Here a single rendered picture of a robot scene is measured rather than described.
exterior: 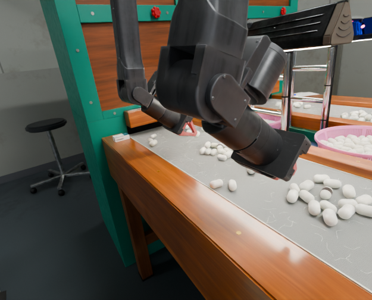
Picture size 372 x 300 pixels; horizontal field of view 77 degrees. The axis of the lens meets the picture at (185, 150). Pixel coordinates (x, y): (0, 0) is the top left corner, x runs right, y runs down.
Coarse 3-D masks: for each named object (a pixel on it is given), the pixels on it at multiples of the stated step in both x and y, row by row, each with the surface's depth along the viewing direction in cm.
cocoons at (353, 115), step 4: (276, 104) 129; (280, 104) 128; (296, 104) 123; (300, 104) 127; (280, 108) 123; (344, 112) 99; (352, 112) 99; (356, 112) 99; (360, 112) 100; (364, 112) 96; (340, 116) 99; (344, 116) 95; (352, 116) 94; (356, 116) 93; (360, 116) 96; (364, 116) 95; (368, 116) 92; (360, 120) 89; (364, 120) 89
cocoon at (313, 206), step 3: (312, 201) 46; (315, 201) 46; (309, 204) 46; (312, 204) 45; (315, 204) 45; (318, 204) 45; (309, 207) 45; (312, 207) 44; (315, 207) 44; (318, 207) 44; (309, 210) 45; (312, 210) 44; (315, 210) 44; (318, 210) 44; (312, 213) 44; (315, 213) 44; (318, 213) 44
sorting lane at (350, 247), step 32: (160, 128) 115; (192, 160) 75; (224, 192) 56; (256, 192) 54; (288, 192) 53; (288, 224) 43; (320, 224) 42; (352, 224) 42; (320, 256) 36; (352, 256) 36
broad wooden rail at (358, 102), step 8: (272, 96) 152; (280, 96) 146; (304, 96) 136; (312, 96) 133; (320, 96) 131; (336, 96) 127; (344, 96) 125; (336, 104) 120; (344, 104) 117; (352, 104) 113; (360, 104) 111; (368, 104) 108
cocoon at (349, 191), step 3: (345, 186) 49; (348, 186) 49; (351, 186) 49; (342, 189) 50; (345, 189) 48; (348, 189) 48; (351, 189) 48; (354, 189) 48; (345, 192) 48; (348, 192) 48; (351, 192) 47; (354, 192) 47; (345, 195) 48; (348, 195) 48; (351, 195) 47; (354, 195) 47; (348, 198) 48; (351, 198) 48
